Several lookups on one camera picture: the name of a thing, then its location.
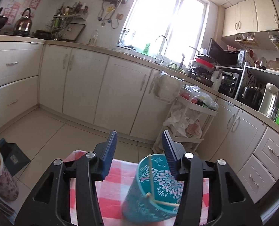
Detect white rolling storage cart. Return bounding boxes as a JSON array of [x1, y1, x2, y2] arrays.
[[153, 85, 219, 153]]

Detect steel kettle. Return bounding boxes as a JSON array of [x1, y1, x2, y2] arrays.
[[13, 8, 32, 35]]

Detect floral trash can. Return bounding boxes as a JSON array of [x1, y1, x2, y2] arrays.
[[0, 154, 19, 202]]

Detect dark blue dustpan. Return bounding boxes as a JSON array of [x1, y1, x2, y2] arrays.
[[0, 138, 31, 176]]

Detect kitchen faucet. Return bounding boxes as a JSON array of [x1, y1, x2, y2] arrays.
[[155, 35, 169, 64]]

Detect teal perforated utensil basket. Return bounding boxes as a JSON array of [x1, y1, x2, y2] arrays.
[[122, 154, 184, 225]]

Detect clear plastic bottle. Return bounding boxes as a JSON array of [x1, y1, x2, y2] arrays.
[[88, 30, 99, 46]]

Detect wooden chopstick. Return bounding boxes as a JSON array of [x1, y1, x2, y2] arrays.
[[148, 155, 154, 196], [145, 192, 180, 208]]

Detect dish drying rack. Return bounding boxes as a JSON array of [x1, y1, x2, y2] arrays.
[[46, 1, 88, 40]]

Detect green dish soap bottle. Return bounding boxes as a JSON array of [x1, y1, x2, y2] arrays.
[[143, 43, 151, 55]]

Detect white hanging trash bin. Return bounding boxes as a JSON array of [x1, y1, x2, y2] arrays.
[[153, 71, 184, 104]]

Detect stacked pots and pans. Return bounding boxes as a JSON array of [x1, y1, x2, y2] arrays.
[[188, 54, 223, 91]]

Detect black microwave oven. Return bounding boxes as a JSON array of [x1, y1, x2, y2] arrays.
[[207, 38, 246, 68]]

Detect red checkered plastic tablecloth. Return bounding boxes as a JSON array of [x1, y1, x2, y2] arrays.
[[64, 150, 209, 225]]

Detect white electric water boiler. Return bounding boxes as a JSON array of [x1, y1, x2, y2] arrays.
[[258, 83, 279, 118]]

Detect black toaster oven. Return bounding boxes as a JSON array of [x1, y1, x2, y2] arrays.
[[218, 70, 242, 98]]

